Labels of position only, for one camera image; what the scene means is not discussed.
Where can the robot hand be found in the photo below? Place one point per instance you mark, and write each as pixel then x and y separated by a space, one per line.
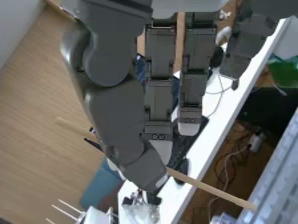
pixel 115 110

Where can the light wooden chopstick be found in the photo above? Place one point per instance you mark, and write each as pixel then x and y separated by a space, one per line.
pixel 213 190

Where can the black keyboard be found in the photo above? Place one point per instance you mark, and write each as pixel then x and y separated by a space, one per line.
pixel 188 146

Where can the blue chair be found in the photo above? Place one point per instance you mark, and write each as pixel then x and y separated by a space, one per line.
pixel 101 185

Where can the black mouse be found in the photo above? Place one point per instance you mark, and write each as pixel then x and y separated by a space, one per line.
pixel 181 173

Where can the white desk with keyboard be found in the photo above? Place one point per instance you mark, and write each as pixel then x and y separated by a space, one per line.
pixel 231 106

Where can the white power strip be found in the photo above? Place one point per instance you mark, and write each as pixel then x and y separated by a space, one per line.
pixel 257 141

